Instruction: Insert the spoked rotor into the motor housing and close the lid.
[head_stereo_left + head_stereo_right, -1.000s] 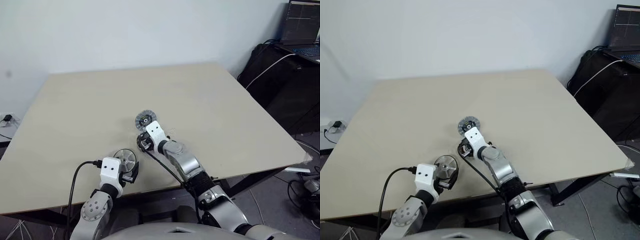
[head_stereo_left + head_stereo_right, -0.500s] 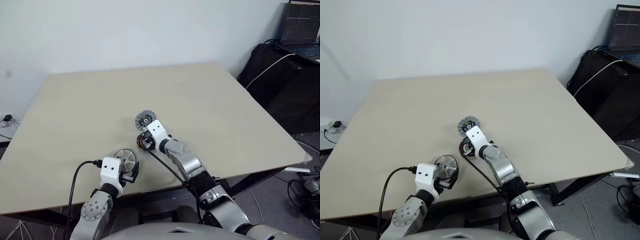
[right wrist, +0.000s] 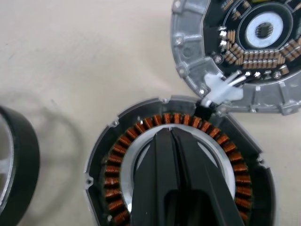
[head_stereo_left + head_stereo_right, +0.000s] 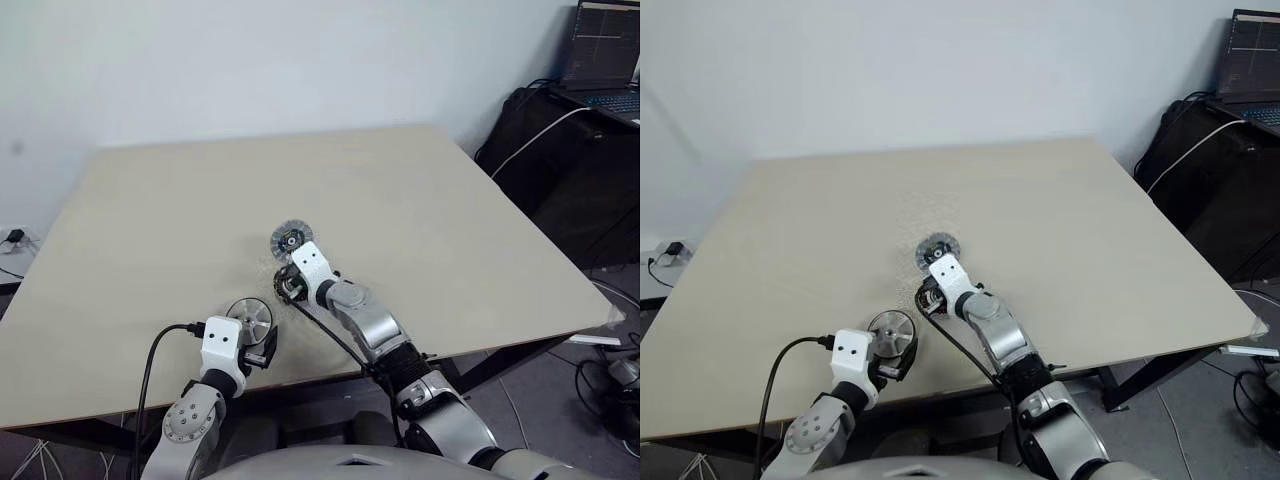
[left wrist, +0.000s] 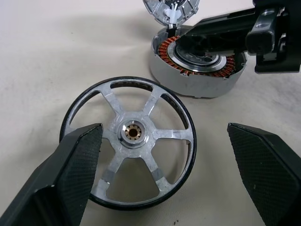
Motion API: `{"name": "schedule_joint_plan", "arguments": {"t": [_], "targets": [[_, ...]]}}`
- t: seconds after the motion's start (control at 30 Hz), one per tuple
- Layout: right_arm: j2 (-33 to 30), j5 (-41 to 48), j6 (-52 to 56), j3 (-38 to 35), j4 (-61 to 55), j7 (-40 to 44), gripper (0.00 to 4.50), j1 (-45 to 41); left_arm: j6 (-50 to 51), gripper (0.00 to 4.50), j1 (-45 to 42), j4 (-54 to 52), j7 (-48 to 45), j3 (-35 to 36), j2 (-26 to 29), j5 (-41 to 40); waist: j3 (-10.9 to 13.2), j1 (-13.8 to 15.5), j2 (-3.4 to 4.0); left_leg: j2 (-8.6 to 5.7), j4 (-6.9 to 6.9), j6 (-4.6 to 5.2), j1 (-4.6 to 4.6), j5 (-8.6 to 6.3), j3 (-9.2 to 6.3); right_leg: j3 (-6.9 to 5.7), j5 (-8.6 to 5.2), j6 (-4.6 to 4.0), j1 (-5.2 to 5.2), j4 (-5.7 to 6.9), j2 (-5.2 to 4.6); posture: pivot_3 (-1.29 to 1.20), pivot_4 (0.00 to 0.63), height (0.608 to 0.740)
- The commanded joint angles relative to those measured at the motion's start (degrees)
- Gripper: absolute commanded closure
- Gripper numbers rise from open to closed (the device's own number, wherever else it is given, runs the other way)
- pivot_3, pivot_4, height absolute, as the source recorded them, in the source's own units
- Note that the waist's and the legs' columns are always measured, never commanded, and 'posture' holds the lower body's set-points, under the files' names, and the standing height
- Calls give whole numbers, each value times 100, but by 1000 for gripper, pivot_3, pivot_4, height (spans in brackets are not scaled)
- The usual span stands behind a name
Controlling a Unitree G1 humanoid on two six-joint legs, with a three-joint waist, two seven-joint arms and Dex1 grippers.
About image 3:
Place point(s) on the motor housing with copper coils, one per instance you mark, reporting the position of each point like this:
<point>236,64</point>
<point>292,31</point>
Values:
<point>117,146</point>

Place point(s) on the silver spoked rotor black rim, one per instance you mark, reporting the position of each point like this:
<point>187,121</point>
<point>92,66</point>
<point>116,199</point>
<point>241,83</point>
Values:
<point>23,153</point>

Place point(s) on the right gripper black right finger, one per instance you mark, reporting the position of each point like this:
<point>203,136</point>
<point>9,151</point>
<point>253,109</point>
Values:
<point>202,169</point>

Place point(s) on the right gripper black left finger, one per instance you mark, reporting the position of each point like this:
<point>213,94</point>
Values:
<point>150,179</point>

